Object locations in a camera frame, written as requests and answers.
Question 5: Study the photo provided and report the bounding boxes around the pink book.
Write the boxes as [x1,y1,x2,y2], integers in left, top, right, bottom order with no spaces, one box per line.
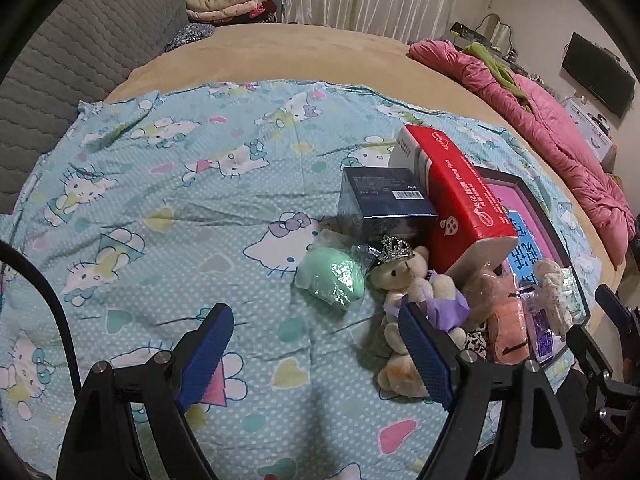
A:
[487,182,566,281]

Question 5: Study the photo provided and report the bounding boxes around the green cloth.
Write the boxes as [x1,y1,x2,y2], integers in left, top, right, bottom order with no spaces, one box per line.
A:
[460,42,533,111]

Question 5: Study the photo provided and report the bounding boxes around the pink quilt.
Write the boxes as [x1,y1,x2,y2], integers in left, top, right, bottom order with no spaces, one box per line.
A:
[409,39,636,268]

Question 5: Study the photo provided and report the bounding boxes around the small table mirror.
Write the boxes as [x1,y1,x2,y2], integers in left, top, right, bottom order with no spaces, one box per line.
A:
[480,12,513,48]

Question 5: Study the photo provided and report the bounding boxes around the white floral cloth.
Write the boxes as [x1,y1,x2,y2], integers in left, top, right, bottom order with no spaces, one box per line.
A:
[525,259,573,341]

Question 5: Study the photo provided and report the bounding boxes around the black flat screen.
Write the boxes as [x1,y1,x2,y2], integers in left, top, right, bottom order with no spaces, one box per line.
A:
[561,32,636,118]

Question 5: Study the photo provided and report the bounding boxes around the dark box tray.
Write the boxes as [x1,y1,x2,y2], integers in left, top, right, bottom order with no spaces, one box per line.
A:
[472,165,591,361]

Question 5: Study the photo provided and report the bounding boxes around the green foam ball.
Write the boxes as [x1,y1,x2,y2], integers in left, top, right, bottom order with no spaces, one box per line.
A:
[295,245,368,313]

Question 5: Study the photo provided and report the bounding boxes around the purple white cotton pad packet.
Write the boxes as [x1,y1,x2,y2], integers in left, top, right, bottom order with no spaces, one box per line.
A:
[530,305,568,363]

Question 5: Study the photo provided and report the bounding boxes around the stack of folded clothes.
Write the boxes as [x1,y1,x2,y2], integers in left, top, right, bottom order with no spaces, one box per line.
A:
[184,0,281,26]

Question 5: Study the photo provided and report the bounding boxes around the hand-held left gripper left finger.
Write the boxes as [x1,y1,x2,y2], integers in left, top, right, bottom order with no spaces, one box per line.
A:
[56,302,236,480]

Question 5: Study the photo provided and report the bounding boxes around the plush bear with crown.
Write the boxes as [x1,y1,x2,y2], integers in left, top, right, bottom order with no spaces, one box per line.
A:
[367,235,471,346]

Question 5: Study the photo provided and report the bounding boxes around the speckled dark cloth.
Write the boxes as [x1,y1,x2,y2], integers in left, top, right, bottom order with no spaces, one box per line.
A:
[164,22,216,53]

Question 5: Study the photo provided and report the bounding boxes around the white storage boxes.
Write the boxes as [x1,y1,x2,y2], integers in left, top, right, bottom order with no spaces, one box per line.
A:
[560,97,616,166]

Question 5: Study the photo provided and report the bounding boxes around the cartoon cat printed blanket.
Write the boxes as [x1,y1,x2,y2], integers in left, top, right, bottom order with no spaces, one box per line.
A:
[0,80,603,480]

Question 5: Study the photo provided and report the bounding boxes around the leopard print cloth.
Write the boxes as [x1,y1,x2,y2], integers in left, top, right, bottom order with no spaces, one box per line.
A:
[462,327,488,361]

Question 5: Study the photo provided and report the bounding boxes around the black cable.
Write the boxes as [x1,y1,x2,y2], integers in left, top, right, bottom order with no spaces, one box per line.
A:
[0,242,83,401]

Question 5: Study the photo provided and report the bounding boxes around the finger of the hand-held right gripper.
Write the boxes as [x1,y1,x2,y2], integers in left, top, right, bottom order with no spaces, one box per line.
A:
[566,324,608,391]
[594,284,640,361]

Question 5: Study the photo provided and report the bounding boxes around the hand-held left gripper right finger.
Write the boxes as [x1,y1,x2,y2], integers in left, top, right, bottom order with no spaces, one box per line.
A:
[397,301,581,480]

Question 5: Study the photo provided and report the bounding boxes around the black cardboard box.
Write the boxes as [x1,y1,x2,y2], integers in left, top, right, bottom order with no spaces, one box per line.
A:
[336,166,440,241]

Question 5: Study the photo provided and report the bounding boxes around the red tissue pack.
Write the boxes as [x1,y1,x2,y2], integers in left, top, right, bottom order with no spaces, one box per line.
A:
[389,125,521,286]

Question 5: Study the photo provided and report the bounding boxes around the grey quilted sofa cover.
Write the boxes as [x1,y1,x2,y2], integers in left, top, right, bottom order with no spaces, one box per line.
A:
[0,0,188,216]

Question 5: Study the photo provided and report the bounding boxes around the orange towel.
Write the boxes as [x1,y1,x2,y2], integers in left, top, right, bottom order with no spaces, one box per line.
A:
[462,260,533,366]

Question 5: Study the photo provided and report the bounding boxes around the tan bed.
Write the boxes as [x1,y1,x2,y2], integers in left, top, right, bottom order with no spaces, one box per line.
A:
[105,22,636,311]

